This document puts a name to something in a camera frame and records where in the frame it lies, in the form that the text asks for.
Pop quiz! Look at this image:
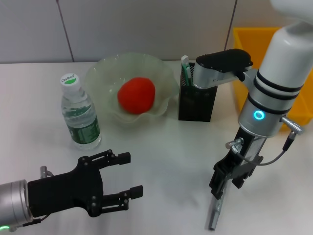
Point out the pale green glass fruit plate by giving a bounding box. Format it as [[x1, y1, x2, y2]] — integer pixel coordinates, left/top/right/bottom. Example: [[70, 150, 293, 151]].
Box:
[[84, 51, 179, 124]]

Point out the right gripper cable with plug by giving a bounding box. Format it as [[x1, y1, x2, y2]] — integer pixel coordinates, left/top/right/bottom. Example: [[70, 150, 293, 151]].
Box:
[[224, 131, 298, 167]]

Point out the grey marker pen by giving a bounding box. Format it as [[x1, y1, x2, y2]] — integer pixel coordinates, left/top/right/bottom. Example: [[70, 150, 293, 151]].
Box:
[[208, 178, 232, 231]]

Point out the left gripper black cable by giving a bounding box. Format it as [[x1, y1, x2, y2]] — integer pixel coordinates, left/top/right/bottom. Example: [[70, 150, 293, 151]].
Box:
[[9, 213, 53, 228]]

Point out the red-orange orange fruit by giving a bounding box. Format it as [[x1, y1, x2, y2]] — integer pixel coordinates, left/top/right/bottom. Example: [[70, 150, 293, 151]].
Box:
[[117, 77, 156, 115]]

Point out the black mesh pen holder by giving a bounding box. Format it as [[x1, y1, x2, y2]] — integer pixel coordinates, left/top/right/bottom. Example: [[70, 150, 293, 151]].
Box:
[[178, 62, 218, 122]]

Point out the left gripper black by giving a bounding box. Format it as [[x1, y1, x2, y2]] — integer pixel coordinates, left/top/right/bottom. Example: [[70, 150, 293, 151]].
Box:
[[27, 149, 144, 218]]

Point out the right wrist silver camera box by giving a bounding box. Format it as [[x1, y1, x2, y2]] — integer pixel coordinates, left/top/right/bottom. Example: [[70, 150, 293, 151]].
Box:
[[194, 48, 258, 90]]

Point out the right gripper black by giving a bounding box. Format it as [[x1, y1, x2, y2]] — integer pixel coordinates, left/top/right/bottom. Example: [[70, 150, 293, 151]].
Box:
[[209, 127, 267, 199]]

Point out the yellow plastic bin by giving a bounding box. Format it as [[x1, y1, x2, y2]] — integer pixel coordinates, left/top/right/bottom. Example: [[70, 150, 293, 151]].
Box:
[[232, 26, 313, 133]]

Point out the green toothbrush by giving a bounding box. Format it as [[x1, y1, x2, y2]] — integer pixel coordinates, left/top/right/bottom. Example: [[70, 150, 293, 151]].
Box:
[[181, 55, 194, 87]]

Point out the clear water bottle green label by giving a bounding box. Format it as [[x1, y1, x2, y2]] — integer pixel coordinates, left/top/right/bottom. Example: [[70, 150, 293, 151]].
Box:
[[60, 73, 102, 150]]

